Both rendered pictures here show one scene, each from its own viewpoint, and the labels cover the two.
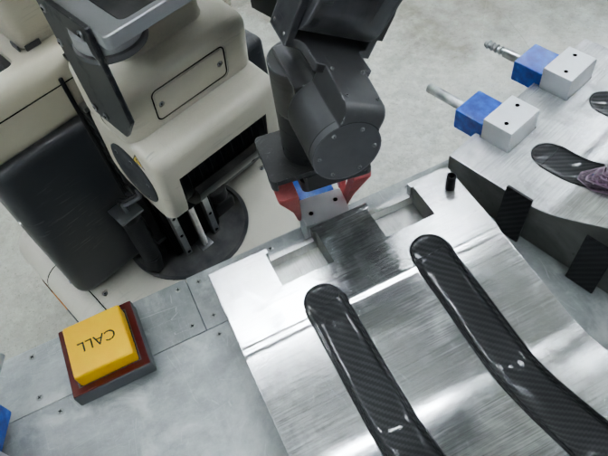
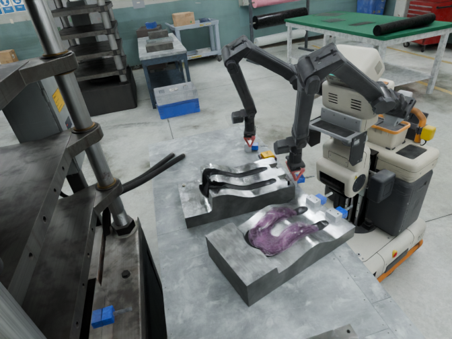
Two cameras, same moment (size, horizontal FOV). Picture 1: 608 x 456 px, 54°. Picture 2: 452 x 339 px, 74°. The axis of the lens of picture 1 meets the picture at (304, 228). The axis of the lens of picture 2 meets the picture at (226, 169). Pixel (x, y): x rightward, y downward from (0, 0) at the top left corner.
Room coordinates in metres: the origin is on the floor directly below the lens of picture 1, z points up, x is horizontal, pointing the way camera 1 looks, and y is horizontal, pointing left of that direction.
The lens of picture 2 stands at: (0.19, -1.22, 1.70)
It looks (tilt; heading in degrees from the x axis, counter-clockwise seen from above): 33 degrees down; 95
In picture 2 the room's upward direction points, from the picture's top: 7 degrees counter-clockwise
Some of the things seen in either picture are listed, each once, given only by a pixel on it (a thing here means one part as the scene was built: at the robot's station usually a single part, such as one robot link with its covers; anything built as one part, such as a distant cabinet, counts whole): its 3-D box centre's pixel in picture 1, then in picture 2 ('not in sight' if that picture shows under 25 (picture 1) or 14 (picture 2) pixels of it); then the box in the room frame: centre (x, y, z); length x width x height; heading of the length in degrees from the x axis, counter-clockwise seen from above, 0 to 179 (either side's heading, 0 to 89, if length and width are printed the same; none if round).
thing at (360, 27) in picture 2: not in sight; (350, 48); (1.91, 3.84, 0.51); 2.40 x 1.13 x 1.02; 111
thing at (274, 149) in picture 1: (310, 130); (295, 157); (0.40, -0.02, 0.95); 0.10 x 0.07 x 0.07; 99
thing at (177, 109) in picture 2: not in sight; (177, 104); (-0.83, 3.08, 0.11); 0.61 x 0.41 x 0.22; 17
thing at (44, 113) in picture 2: not in sight; (92, 215); (-0.63, -0.10, 0.74); 0.31 x 0.22 x 1.47; 107
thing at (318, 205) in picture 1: (311, 190); (301, 177); (0.44, -0.02, 0.83); 0.13 x 0.05 x 0.05; 9
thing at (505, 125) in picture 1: (472, 112); (321, 198); (0.48, -0.22, 0.86); 0.13 x 0.05 x 0.05; 34
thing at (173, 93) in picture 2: not in sight; (175, 93); (-0.83, 3.07, 0.28); 0.61 x 0.41 x 0.15; 17
